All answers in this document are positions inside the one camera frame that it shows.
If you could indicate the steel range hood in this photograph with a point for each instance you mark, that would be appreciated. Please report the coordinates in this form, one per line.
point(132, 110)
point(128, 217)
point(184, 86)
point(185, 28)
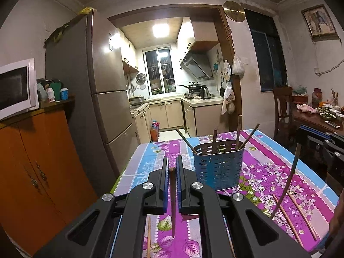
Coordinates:
point(196, 65)

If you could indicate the silver refrigerator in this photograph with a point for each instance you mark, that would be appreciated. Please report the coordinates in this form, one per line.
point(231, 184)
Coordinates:
point(107, 86)

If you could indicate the steel kettle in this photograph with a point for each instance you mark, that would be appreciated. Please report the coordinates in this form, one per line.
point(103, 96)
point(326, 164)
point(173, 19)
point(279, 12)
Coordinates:
point(205, 92)

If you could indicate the white bowl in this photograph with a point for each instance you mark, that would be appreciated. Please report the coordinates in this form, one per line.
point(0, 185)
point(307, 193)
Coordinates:
point(340, 116)

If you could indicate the black wok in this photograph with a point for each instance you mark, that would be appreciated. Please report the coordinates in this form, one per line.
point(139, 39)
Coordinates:
point(193, 86)

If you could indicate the plastic oil bottles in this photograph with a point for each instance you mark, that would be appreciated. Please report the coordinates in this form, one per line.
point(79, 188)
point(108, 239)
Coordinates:
point(154, 133)

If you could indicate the kitchen ceiling light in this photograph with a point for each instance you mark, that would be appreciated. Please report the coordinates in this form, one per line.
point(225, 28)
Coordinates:
point(160, 31)

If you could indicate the person's right forearm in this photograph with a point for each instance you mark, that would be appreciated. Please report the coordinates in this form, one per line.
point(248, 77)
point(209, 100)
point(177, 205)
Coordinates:
point(337, 217)

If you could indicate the green plastic bag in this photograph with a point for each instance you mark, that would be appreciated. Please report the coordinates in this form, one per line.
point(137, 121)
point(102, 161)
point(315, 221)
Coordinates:
point(299, 90)

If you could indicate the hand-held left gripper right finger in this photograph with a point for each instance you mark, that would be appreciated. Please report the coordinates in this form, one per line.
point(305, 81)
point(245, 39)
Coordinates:
point(179, 188)

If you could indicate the orange wooden cabinet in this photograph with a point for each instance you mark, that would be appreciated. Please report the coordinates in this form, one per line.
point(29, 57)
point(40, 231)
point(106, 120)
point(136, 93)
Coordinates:
point(40, 172)

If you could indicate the red lid glass jar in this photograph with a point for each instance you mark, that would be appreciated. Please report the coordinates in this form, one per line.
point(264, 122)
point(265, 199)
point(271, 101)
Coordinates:
point(316, 98)

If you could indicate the dark wooden dining table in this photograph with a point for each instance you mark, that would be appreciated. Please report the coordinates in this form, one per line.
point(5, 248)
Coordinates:
point(309, 118)

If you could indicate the white medicine bottle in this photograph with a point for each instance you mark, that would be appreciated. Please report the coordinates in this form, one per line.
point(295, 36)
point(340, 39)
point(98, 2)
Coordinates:
point(50, 94)

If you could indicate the beige kitchen base cabinets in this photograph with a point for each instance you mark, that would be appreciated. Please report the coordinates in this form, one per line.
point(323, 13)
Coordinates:
point(174, 114)

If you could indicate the cup of chopsticks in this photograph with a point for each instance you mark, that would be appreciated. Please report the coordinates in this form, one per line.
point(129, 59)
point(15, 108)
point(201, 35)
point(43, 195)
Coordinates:
point(334, 98)

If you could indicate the beige hanging bags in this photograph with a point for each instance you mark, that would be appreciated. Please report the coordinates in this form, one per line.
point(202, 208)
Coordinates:
point(228, 102)

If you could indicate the yellow plastic bag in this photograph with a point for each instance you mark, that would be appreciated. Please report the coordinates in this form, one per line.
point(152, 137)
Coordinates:
point(85, 10)

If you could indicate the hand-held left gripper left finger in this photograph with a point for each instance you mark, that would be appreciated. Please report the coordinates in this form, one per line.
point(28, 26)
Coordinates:
point(165, 188)

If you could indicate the white microwave oven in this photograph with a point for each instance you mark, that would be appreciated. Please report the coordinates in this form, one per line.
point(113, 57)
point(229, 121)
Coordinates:
point(14, 91)

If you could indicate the pink cloth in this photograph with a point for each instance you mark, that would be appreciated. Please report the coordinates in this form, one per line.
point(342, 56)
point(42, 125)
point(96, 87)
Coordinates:
point(306, 108)

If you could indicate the plate of green vegetables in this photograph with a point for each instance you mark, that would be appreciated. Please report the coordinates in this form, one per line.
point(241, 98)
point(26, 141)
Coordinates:
point(328, 115)

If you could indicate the narrow kitchen wall cabinet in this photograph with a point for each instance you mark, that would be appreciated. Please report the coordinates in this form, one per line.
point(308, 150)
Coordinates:
point(129, 56)

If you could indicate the blue perforated utensil holder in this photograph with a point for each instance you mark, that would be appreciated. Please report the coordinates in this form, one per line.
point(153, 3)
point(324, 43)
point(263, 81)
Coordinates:
point(217, 169)

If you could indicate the clear plastic bottle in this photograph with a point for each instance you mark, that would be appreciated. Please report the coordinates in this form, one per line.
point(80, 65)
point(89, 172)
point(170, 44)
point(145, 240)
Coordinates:
point(41, 92)

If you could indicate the purple floral striped tablecloth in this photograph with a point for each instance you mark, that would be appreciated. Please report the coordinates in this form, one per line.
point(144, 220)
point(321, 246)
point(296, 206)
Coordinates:
point(268, 161)

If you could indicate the wooden door frame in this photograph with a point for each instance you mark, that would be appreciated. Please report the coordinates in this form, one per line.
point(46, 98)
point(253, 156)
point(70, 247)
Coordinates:
point(231, 59)

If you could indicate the gold wall clock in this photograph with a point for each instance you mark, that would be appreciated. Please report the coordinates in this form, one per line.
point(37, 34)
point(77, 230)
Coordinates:
point(234, 11)

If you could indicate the smartphone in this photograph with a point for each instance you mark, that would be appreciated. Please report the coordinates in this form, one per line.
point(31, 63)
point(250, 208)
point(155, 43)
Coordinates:
point(333, 124)

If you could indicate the framed elephant picture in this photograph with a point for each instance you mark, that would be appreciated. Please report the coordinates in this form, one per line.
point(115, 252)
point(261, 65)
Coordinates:
point(319, 21)

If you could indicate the white plastic bag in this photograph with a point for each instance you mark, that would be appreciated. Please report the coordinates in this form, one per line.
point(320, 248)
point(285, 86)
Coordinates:
point(238, 65)

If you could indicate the green box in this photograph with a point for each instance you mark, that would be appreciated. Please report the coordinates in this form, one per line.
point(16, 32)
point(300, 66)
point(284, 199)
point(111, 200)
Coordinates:
point(56, 90)

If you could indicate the wooden chair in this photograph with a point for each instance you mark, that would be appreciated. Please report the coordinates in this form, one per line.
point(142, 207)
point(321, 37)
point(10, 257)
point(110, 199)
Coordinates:
point(283, 104)

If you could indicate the green patterned cloth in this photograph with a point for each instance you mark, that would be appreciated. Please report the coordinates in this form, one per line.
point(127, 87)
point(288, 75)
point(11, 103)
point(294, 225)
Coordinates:
point(57, 32)

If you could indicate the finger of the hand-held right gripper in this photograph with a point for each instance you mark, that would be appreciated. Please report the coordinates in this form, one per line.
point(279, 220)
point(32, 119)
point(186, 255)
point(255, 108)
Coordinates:
point(336, 164)
point(314, 135)

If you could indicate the dark window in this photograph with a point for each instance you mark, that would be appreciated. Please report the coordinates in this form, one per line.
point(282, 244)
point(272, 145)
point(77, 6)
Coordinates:
point(267, 56)

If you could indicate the blue and white jar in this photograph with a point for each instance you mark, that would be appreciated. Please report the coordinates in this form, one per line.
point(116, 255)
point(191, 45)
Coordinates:
point(64, 94)

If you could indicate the wide kitchen wall cabinet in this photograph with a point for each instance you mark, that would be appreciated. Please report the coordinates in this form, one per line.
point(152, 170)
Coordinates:
point(199, 36)

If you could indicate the barred kitchen window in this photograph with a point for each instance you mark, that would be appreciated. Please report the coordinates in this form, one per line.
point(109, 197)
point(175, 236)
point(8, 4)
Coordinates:
point(160, 71)

